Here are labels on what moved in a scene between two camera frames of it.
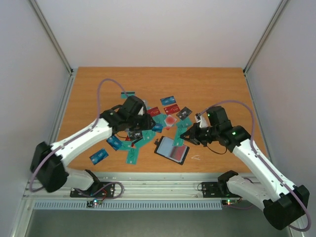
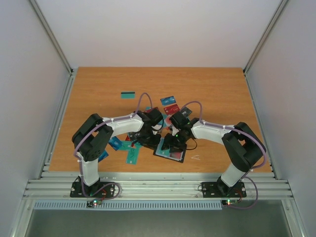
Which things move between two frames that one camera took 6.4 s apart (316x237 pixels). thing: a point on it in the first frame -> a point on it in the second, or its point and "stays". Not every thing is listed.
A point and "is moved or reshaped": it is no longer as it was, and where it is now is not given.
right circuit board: x=229 y=202 stays
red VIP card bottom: x=177 y=152 stays
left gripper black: x=147 y=124 -> x=154 y=143
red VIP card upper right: x=172 y=109 stays
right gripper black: x=195 y=133 -> x=171 y=143
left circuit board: x=94 y=203 stays
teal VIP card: x=132 y=156 stays
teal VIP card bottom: x=177 y=140 is moved or reshaped
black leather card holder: x=165 y=148 stays
